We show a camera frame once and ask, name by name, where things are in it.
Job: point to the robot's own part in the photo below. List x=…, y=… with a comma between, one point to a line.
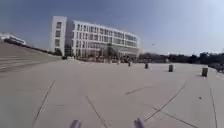
x=139, y=123
x=75, y=124

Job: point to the low white building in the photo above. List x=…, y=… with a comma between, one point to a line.
x=13, y=38

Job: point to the dark cylindrical bollard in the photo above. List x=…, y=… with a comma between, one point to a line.
x=170, y=68
x=129, y=63
x=204, y=72
x=146, y=66

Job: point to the large white multi-storey building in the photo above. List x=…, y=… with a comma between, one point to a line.
x=93, y=38

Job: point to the row of dark trees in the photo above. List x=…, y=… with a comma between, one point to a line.
x=186, y=58

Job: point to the wide concrete stairs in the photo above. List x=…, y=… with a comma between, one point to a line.
x=18, y=56

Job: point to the pale concrete paved plaza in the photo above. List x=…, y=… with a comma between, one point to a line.
x=110, y=83

